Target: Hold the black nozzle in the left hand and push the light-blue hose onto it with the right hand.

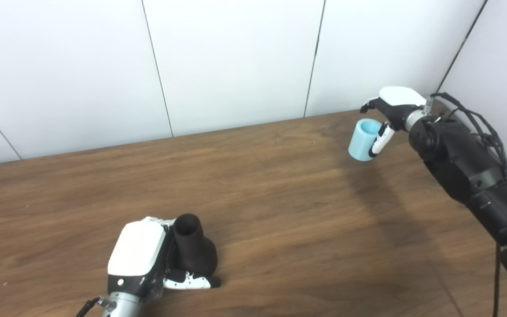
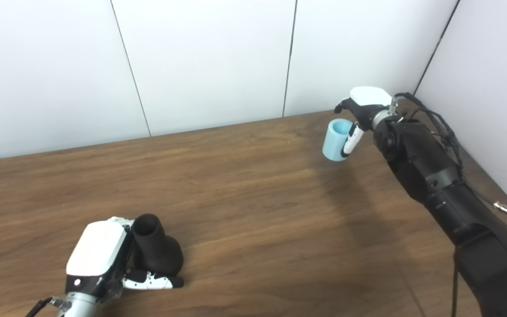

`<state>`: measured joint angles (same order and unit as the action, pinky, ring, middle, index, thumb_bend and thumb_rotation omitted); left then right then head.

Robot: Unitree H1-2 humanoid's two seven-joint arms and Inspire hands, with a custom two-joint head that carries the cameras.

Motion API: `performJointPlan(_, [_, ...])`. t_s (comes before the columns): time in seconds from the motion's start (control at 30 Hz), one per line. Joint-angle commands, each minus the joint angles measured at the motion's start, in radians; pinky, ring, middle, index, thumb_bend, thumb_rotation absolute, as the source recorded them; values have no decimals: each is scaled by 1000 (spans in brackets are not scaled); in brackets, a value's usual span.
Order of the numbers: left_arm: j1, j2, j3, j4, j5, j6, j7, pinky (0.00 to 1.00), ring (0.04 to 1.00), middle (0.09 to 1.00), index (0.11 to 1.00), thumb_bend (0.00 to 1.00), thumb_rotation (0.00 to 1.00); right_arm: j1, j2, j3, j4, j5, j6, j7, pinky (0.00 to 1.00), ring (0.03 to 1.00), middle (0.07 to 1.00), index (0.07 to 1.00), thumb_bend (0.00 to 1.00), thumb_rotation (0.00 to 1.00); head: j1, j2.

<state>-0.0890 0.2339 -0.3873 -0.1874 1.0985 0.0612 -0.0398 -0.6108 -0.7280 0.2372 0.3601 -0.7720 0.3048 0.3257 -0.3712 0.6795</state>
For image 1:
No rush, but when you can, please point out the black peg base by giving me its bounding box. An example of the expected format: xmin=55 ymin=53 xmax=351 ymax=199
xmin=173 ymin=214 xmax=218 ymax=278

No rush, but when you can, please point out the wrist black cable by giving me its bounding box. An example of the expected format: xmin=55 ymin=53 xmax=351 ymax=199
xmin=75 ymin=297 xmax=117 ymax=317
xmin=425 ymin=92 xmax=507 ymax=317

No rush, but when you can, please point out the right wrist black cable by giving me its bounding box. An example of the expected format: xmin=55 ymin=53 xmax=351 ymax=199
xmin=425 ymin=92 xmax=507 ymax=317

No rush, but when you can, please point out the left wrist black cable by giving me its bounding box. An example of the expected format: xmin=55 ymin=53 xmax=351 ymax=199
xmin=75 ymin=297 xmax=117 ymax=317

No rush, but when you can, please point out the right white-black robot hand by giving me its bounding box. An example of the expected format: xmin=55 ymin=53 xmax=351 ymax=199
xmin=360 ymin=86 xmax=428 ymax=158

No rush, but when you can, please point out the left white-black robot hand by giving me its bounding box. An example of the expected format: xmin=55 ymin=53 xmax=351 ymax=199
xmin=107 ymin=216 xmax=222 ymax=304

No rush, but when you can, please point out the light blue cylinder cup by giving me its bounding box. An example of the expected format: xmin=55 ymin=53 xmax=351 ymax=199
xmin=348 ymin=118 xmax=384 ymax=162

